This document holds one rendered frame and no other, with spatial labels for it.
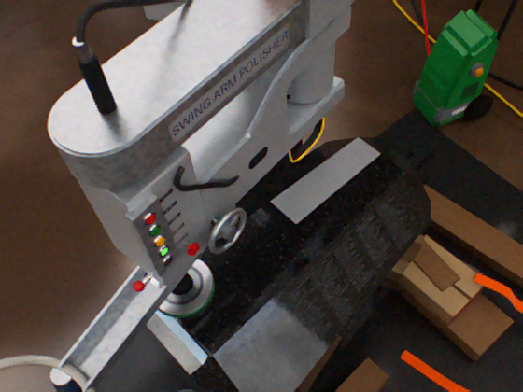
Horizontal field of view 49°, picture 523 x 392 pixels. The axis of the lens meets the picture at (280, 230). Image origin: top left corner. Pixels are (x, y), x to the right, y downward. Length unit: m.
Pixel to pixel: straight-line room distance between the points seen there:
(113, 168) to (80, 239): 1.96
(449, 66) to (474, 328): 1.36
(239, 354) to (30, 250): 1.63
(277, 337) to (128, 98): 1.01
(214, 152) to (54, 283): 1.72
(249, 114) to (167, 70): 0.32
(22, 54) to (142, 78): 2.97
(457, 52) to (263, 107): 1.79
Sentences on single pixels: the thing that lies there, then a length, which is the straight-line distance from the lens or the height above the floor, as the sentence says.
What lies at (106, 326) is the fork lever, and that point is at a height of 0.92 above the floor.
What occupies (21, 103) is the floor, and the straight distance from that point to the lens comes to 3.93.
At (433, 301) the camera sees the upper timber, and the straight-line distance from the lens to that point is 2.65.
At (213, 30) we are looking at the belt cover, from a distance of 1.40.
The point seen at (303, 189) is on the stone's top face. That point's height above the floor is 0.80.
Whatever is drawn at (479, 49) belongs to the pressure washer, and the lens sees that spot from 3.17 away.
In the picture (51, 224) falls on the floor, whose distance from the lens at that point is 3.28.
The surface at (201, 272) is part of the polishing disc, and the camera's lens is 1.96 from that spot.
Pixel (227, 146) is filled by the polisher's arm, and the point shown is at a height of 1.37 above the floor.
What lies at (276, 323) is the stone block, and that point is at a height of 0.75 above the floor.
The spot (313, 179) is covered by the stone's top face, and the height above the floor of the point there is 0.80.
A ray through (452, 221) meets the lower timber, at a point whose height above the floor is 0.09.
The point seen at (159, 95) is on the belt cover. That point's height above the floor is 1.67.
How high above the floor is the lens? 2.55
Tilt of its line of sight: 59 degrees down
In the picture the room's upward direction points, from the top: 4 degrees counter-clockwise
